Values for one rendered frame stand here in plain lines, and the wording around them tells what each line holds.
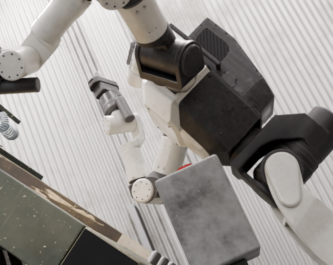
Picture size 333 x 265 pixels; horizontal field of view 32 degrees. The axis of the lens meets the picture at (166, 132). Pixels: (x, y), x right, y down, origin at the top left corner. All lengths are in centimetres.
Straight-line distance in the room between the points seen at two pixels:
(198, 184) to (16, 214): 33
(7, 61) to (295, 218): 77
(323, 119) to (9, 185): 84
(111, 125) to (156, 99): 42
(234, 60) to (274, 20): 330
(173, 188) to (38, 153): 389
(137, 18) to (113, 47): 349
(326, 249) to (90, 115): 352
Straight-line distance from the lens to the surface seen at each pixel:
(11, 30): 539
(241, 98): 152
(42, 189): 186
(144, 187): 182
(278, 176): 147
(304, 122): 154
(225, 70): 156
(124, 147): 191
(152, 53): 142
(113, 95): 199
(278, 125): 154
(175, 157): 182
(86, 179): 466
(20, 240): 106
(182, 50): 137
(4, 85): 133
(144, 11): 131
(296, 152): 152
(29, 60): 128
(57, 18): 126
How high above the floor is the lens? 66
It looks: 20 degrees up
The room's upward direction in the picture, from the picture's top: 24 degrees counter-clockwise
